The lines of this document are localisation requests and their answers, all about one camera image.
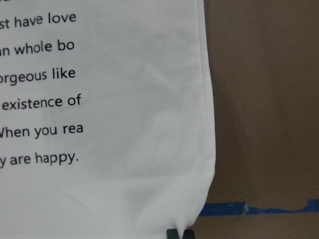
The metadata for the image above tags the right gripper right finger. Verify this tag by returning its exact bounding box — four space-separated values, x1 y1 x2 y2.
182 229 195 239

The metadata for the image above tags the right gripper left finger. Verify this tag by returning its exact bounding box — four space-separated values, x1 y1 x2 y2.
166 229 179 239

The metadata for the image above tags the white long-sleeve printed shirt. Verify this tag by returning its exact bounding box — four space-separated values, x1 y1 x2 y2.
0 0 216 239

